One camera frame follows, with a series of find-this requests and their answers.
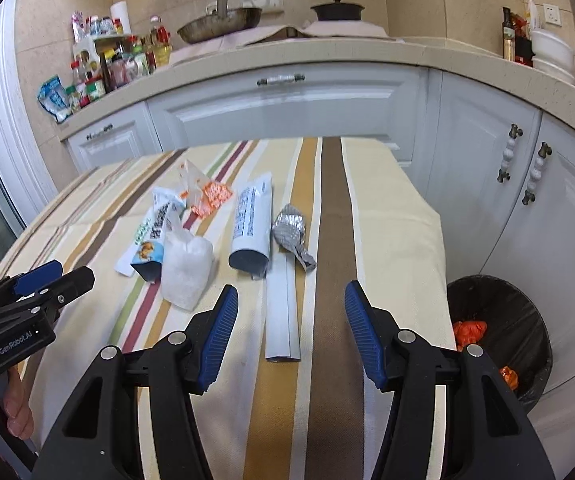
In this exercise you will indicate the blue white snack bag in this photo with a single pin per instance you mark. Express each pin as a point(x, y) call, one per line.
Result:
point(54, 100)

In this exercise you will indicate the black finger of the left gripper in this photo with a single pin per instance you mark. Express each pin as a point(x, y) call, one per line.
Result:
point(54, 297)

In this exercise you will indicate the yellow cooking oil bottle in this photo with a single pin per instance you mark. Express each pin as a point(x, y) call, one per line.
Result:
point(160, 41)

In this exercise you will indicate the spice rack with jars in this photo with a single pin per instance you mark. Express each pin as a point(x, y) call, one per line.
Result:
point(105, 57)

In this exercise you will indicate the blue white snack pouch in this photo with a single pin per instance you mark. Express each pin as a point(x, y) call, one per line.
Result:
point(149, 239)

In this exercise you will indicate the drawer handle centre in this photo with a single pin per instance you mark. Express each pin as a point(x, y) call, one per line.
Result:
point(280, 79)

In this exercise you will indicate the white paper towel roll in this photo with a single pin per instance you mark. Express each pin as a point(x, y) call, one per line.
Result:
point(119, 11)

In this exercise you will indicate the cabinet door handle right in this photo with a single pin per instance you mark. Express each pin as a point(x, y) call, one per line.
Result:
point(536, 173)

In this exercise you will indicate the cabinet door handle left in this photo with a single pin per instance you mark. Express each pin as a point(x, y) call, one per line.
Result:
point(508, 153)

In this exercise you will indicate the white blue milk powder pouch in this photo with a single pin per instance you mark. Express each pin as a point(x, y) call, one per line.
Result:
point(251, 234)

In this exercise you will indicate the steel wok pan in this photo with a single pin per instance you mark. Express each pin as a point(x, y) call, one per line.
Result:
point(222, 22)

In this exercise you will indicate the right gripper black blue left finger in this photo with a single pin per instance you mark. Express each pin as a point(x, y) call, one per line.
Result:
point(95, 436)

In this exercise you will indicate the crumpled silver foil wrapper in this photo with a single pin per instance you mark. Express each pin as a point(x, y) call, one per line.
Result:
point(289, 230)

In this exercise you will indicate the orange clear plastic wrapper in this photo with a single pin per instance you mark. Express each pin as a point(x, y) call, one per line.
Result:
point(202, 195)

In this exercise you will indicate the white wall socket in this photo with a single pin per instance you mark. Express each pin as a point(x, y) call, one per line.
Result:
point(552, 14)

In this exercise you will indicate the black trash bin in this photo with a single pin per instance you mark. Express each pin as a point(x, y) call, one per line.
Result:
point(516, 334)

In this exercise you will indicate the orange trash in bin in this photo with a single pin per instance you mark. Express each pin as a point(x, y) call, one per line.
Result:
point(471, 332)

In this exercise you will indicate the striped tablecloth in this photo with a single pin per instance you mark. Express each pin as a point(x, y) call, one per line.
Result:
point(306, 217)

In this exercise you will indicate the dark olive oil bottle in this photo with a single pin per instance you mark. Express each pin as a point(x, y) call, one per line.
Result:
point(508, 35)

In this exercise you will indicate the black cooking pot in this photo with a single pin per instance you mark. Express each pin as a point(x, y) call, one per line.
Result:
point(338, 10)

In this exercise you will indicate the person's left hand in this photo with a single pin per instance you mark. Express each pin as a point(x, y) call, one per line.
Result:
point(16, 407)

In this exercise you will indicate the stacked white bowls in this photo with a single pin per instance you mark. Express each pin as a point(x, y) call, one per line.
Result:
point(552, 55)

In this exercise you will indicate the white translucent plastic bag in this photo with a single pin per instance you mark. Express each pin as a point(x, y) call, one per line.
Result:
point(186, 267)

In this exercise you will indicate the beige cloth on stove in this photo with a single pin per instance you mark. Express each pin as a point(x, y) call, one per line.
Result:
point(259, 35)

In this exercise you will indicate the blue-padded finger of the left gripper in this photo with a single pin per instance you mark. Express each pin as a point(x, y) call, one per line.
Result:
point(12, 288)

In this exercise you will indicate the white sliding door frame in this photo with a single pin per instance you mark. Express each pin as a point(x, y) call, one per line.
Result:
point(26, 187)

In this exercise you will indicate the cabinet door handle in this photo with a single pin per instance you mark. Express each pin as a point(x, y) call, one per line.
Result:
point(536, 173)
point(508, 153)

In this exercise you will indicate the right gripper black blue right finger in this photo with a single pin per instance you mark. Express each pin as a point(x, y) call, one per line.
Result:
point(488, 434)

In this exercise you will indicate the red sauce bottle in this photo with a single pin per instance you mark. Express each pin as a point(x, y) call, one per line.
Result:
point(522, 44)

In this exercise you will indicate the slim white green sachet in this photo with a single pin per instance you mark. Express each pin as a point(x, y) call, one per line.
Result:
point(123, 265)

